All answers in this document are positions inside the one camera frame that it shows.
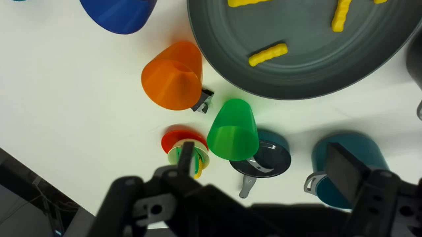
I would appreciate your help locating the orange plastic cup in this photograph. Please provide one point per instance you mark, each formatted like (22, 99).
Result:
(171, 79)

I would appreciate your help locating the green and white toy food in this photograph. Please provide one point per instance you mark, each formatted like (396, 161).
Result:
(200, 159)

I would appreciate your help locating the small teal frying pan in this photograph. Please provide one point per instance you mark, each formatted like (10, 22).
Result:
(271, 158)

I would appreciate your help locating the blue plastic cup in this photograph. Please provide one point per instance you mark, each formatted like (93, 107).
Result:
(118, 13)

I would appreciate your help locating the small orange-red plate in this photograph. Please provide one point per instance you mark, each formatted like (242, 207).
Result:
(172, 137)

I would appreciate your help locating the yellow toy fry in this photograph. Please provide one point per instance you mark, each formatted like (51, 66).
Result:
(379, 1)
(341, 14)
(245, 3)
(267, 54)

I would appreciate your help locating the gray round plate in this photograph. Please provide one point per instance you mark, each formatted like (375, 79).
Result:
(307, 66)

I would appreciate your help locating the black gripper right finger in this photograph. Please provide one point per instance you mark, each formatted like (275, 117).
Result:
(344, 171)

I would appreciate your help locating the green plastic cup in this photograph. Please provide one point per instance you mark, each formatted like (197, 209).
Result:
(232, 132)

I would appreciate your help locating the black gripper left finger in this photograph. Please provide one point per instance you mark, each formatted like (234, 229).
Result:
(184, 158)

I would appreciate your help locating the teal mug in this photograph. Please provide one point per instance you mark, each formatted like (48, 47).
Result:
(350, 145)

